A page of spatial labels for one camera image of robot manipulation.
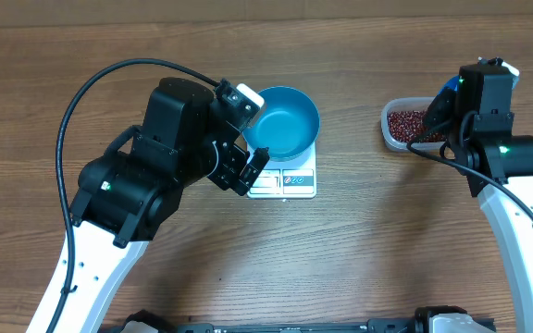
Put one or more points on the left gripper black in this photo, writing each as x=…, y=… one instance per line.
x=232, y=158

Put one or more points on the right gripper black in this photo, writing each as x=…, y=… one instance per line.
x=435, y=115

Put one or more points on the teal blue bowl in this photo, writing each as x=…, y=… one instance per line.
x=289, y=125

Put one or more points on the blue plastic measuring scoop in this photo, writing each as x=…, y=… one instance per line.
x=451, y=84

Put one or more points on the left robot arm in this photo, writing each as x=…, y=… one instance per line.
x=188, y=133

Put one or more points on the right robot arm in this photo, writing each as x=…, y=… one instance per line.
x=474, y=110

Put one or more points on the white digital kitchen scale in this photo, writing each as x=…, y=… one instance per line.
x=290, y=179

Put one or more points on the clear plastic container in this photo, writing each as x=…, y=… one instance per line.
x=401, y=104

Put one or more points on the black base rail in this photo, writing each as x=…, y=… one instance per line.
x=144, y=321

